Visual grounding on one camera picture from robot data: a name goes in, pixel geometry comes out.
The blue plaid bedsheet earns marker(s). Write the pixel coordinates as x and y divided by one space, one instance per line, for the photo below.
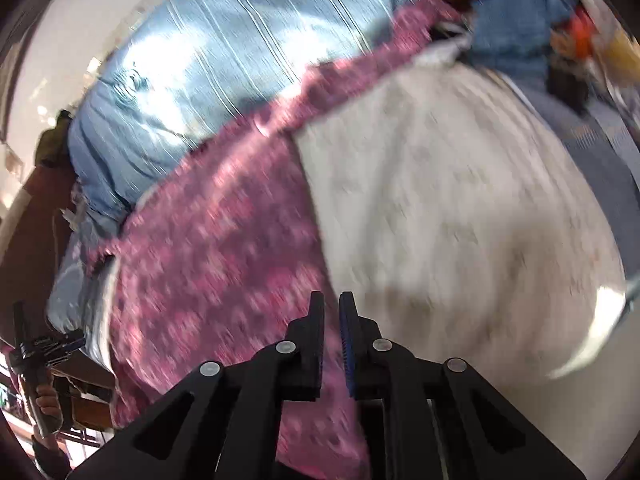
191 66

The cream leaf-print sheet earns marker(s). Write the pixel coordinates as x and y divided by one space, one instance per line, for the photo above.
462 226

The grey blue striped blanket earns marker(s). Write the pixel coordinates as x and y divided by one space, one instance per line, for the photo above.
601 146

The blue denim clothing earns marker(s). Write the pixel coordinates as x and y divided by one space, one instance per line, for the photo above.
514 36

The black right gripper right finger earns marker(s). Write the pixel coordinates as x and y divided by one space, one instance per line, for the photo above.
427 420

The person's left hand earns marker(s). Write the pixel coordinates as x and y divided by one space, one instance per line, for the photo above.
47 411

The pink floral garment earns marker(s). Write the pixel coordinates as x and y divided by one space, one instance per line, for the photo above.
227 251

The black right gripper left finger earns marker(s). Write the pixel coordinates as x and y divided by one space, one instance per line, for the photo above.
220 422

